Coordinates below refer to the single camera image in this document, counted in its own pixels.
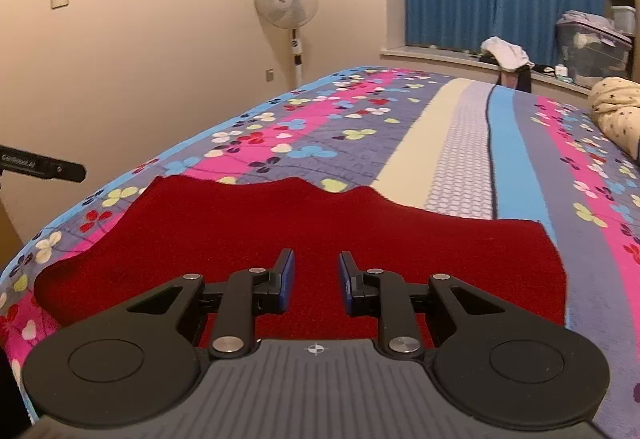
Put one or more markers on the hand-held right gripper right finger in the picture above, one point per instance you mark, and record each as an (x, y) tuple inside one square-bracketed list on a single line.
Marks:
[(346, 285)]

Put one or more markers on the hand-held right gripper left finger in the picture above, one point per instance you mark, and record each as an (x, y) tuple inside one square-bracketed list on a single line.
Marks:
[(286, 280)]

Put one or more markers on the red knitted garment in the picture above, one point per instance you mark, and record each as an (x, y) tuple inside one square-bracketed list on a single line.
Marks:
[(250, 229)]

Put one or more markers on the floral printed bedsheet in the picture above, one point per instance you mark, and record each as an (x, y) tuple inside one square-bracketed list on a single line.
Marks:
[(450, 134)]

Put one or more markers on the window sill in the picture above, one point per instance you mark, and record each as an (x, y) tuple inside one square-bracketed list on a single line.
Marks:
[(435, 59)]

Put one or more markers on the dark hanging cloth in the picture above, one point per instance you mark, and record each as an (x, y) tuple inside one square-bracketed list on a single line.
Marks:
[(517, 79)]

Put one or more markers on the white crumpled cloth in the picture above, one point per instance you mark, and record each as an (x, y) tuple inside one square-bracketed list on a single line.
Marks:
[(505, 51)]

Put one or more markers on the yellow star printed pillow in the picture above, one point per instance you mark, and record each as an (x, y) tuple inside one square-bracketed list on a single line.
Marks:
[(620, 114)]

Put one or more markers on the clear plastic storage box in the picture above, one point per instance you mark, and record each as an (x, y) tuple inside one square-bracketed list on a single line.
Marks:
[(592, 49)]

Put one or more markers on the small white storage box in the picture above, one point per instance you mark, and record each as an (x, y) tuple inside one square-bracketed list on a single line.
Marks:
[(624, 20)]

